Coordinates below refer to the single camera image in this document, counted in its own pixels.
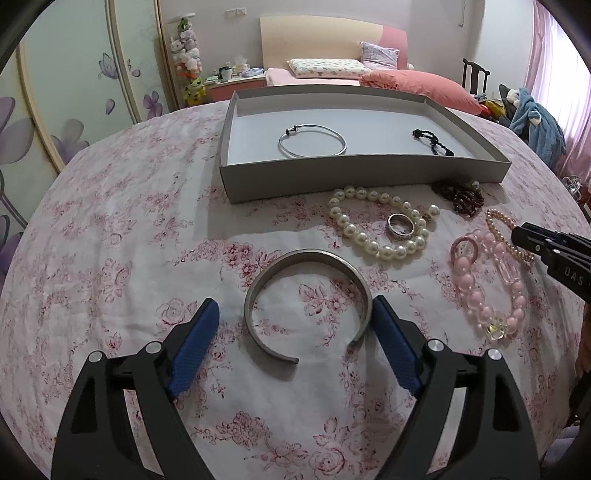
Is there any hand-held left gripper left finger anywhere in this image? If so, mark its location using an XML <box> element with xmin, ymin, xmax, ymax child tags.
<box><xmin>51</xmin><ymin>298</ymin><xmax>220</xmax><ymax>480</ymax></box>

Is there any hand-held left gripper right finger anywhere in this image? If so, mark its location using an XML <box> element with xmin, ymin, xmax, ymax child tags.
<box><xmin>372</xmin><ymin>295</ymin><xmax>541</xmax><ymax>480</ymax></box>

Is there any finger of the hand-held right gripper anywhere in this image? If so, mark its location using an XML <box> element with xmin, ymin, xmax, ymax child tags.
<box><xmin>510</xmin><ymin>222</ymin><xmax>555</xmax><ymax>261</ymax></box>

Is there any small pink pearl bracelet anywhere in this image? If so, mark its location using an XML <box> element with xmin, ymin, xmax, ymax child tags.
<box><xmin>485</xmin><ymin>209</ymin><xmax>536</xmax><ymax>265</ymax></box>

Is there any wide silver cuff bangle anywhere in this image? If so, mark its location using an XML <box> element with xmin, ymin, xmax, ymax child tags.
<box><xmin>244</xmin><ymin>249</ymin><xmax>373</xmax><ymax>367</ymax></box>

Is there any large pink bead bracelet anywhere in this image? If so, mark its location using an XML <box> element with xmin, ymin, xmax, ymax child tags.
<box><xmin>450</xmin><ymin>228</ymin><xmax>528</xmax><ymax>343</ymax></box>

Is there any dark red bead bracelet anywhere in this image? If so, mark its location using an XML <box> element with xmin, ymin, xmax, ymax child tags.
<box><xmin>431</xmin><ymin>179</ymin><xmax>485</xmax><ymax>217</ymax></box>

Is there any white pearl bracelet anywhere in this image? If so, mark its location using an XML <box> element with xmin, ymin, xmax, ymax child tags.
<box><xmin>327</xmin><ymin>185</ymin><xmax>439</xmax><ymax>262</ymax></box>

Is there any silver ring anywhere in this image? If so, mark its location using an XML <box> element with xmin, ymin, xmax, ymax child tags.
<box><xmin>387</xmin><ymin>212</ymin><xmax>417</xmax><ymax>241</ymax></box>

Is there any black bead bracelet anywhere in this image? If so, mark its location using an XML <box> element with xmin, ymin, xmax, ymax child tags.
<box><xmin>412</xmin><ymin>128</ymin><xmax>455</xmax><ymax>158</ymax></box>

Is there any grey cardboard tray box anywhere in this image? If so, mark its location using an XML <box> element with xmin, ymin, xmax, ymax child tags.
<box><xmin>218</xmin><ymin>88</ymin><xmax>513</xmax><ymax>205</ymax></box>

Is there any thin silver bangle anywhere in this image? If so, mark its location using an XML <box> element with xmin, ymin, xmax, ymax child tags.
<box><xmin>278</xmin><ymin>126</ymin><xmax>347</xmax><ymax>160</ymax></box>

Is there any blue plush garment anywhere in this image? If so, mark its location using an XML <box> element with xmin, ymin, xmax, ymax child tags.
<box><xmin>508</xmin><ymin>88</ymin><xmax>568</xmax><ymax>167</ymax></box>

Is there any pink floral tablecloth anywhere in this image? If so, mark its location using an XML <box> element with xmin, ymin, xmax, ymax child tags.
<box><xmin>0</xmin><ymin>99</ymin><xmax>591</xmax><ymax>480</ymax></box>

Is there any dark wooden chair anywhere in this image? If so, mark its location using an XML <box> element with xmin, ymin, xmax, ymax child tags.
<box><xmin>462</xmin><ymin>58</ymin><xmax>490</xmax><ymax>95</ymax></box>

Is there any pink curtain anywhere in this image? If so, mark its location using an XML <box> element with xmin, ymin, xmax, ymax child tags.
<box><xmin>526</xmin><ymin>0</ymin><xmax>591</xmax><ymax>185</ymax></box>

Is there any orange pink pillow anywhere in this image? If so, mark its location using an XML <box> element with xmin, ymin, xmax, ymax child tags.
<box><xmin>359</xmin><ymin>69</ymin><xmax>490</xmax><ymax>116</ymax></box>

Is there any purple floral pillow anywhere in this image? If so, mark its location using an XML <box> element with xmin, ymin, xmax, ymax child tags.
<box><xmin>360</xmin><ymin>41</ymin><xmax>399</xmax><ymax>71</ymax></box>

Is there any white patterned pillow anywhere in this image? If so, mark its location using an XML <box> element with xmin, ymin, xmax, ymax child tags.
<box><xmin>286</xmin><ymin>58</ymin><xmax>372</xmax><ymax>79</ymax></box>

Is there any pink nightstand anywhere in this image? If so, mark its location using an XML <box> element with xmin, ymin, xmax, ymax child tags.
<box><xmin>203</xmin><ymin>74</ymin><xmax>267</xmax><ymax>104</ymax></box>

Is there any pink bed sheet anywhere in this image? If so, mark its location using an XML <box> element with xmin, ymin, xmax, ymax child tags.
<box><xmin>265</xmin><ymin>67</ymin><xmax>370</xmax><ymax>88</ymax></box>

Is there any cream and pink headboard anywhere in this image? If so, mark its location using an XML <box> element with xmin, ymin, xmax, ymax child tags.
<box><xmin>260</xmin><ymin>16</ymin><xmax>409</xmax><ymax>71</ymax></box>

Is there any column of plush toys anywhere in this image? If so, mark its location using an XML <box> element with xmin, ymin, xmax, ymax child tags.
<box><xmin>168</xmin><ymin>16</ymin><xmax>206</xmax><ymax>104</ymax></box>

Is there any flower-painted wardrobe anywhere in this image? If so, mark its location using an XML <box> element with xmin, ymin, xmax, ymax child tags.
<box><xmin>0</xmin><ymin>0</ymin><xmax>181</xmax><ymax>261</ymax></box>

